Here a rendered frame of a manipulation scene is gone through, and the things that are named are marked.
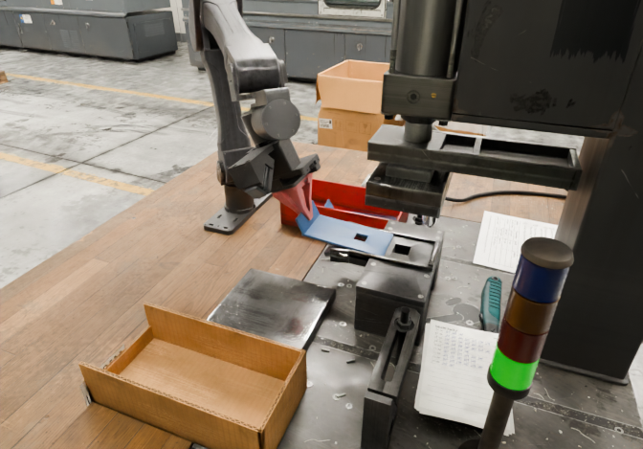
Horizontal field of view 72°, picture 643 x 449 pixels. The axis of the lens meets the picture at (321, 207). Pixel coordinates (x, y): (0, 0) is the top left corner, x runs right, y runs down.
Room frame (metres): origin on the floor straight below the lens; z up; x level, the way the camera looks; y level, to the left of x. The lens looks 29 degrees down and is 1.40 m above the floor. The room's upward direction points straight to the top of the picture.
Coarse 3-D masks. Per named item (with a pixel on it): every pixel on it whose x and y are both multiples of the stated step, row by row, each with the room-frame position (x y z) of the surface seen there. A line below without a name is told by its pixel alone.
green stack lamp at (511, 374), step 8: (496, 344) 0.31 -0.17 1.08; (496, 352) 0.30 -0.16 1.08; (496, 360) 0.29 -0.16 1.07; (504, 360) 0.29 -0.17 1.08; (512, 360) 0.28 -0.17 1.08; (496, 368) 0.29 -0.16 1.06; (504, 368) 0.28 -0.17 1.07; (512, 368) 0.28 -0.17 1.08; (520, 368) 0.28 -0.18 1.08; (528, 368) 0.28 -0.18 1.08; (496, 376) 0.29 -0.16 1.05; (504, 376) 0.28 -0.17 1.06; (512, 376) 0.28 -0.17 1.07; (520, 376) 0.28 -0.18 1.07; (528, 376) 0.28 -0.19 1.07; (504, 384) 0.28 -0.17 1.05; (512, 384) 0.28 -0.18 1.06; (520, 384) 0.28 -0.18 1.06; (528, 384) 0.28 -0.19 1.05
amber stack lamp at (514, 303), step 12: (516, 300) 0.29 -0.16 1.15; (528, 300) 0.28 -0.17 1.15; (504, 312) 0.30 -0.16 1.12; (516, 312) 0.29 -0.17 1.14; (528, 312) 0.28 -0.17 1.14; (540, 312) 0.28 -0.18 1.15; (552, 312) 0.28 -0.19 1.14; (516, 324) 0.28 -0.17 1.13; (528, 324) 0.28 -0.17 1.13; (540, 324) 0.28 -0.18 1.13
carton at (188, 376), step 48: (144, 336) 0.47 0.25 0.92; (192, 336) 0.46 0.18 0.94; (240, 336) 0.43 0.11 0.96; (96, 384) 0.37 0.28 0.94; (144, 384) 0.40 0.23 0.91; (192, 384) 0.40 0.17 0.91; (240, 384) 0.40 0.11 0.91; (288, 384) 0.35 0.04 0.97; (192, 432) 0.32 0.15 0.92; (240, 432) 0.30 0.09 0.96
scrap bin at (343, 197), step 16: (320, 192) 0.91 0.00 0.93; (336, 192) 0.90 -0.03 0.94; (352, 192) 0.88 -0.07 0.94; (288, 208) 0.81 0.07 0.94; (320, 208) 0.79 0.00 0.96; (336, 208) 0.88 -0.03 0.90; (352, 208) 0.88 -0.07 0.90; (368, 208) 0.87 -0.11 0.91; (288, 224) 0.81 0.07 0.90; (368, 224) 0.75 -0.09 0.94; (384, 224) 0.74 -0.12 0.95
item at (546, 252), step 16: (528, 240) 0.31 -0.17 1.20; (544, 240) 0.31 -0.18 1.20; (528, 256) 0.29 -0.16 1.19; (544, 256) 0.28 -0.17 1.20; (560, 256) 0.28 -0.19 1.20; (496, 384) 0.29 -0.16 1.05; (496, 400) 0.29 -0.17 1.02; (512, 400) 0.29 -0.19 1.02; (496, 416) 0.29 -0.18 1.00; (496, 432) 0.29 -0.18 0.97; (464, 448) 0.31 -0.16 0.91; (480, 448) 0.29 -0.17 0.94; (496, 448) 0.29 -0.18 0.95
